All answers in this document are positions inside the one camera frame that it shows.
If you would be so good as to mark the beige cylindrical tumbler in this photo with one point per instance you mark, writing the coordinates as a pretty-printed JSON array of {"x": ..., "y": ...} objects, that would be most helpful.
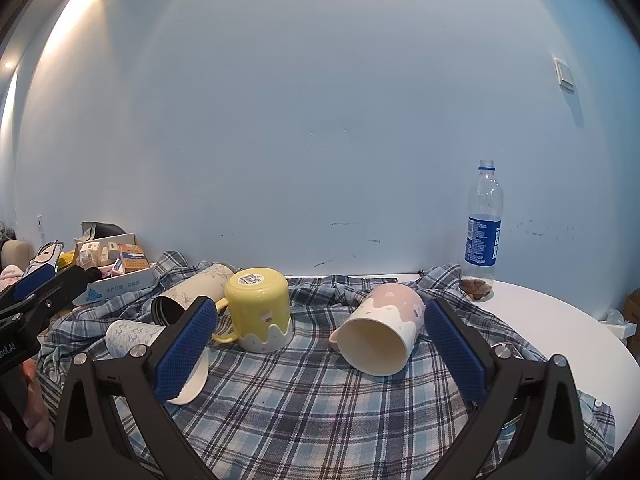
[{"x": 167, "y": 307}]

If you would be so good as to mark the yellow ceramic mug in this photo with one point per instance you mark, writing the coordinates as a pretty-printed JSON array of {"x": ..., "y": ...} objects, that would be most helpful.
[{"x": 260, "y": 310}]

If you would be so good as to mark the white object with bulb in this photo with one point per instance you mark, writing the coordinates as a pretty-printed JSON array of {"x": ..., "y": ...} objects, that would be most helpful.
[{"x": 615, "y": 322}]

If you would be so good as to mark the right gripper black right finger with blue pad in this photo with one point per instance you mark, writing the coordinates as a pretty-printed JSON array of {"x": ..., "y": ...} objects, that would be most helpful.
[{"x": 548, "y": 441}]

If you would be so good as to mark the person's hand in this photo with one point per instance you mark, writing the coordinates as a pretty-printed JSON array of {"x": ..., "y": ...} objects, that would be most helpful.
[{"x": 40, "y": 432}]

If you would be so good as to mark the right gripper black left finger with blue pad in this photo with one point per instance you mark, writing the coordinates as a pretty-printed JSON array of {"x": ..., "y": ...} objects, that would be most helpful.
[{"x": 90, "y": 441}]

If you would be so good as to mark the pink and cream mug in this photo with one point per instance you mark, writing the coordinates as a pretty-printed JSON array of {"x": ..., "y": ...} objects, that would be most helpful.
[{"x": 379, "y": 336}]

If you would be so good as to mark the brown cardboard box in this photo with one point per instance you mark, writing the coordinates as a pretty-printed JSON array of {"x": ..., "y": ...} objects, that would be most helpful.
[{"x": 631, "y": 311}]

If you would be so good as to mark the clear plastic water bottle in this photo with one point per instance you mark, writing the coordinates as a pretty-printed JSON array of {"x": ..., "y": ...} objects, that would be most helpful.
[{"x": 485, "y": 208}]

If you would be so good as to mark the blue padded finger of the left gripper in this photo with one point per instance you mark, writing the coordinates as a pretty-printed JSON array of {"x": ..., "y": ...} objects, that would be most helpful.
[{"x": 28, "y": 305}]

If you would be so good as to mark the white wall switch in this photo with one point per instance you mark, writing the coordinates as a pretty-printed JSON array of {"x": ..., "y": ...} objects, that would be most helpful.
[{"x": 564, "y": 75}]

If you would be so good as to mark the cartoon printed card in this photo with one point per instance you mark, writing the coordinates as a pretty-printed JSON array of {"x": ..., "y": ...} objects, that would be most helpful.
[{"x": 46, "y": 257}]

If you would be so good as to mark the brown snack under bottle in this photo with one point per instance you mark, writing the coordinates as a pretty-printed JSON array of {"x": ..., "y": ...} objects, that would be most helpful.
[{"x": 476, "y": 288}]

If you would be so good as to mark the white cardboard box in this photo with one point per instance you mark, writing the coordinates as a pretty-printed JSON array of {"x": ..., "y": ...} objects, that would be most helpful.
[{"x": 122, "y": 263}]

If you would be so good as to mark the blue plaid shirt cloth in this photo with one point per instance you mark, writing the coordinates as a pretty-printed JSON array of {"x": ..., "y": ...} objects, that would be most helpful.
[{"x": 303, "y": 412}]

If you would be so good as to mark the white paper cup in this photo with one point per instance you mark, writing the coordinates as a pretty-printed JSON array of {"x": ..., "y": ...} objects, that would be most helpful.
[{"x": 122, "y": 335}]

